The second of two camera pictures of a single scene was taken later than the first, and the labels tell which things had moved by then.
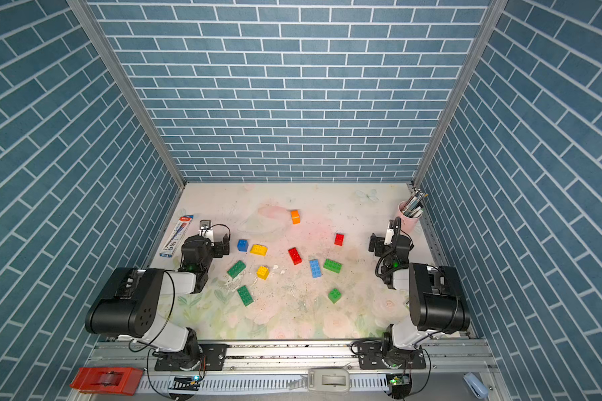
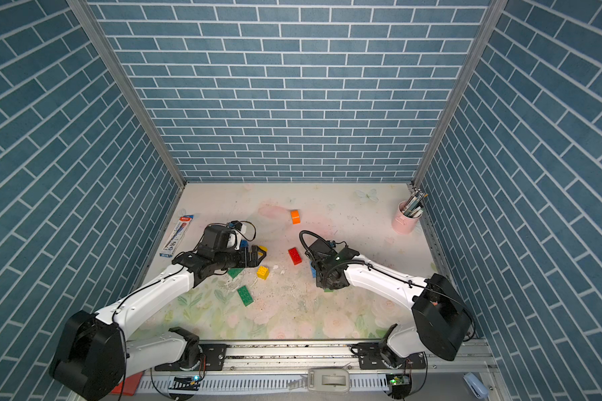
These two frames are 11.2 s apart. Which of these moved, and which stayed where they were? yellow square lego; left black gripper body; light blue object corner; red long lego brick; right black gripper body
Moved: left black gripper body; right black gripper body
Stayed: red long lego brick; light blue object corner; yellow square lego
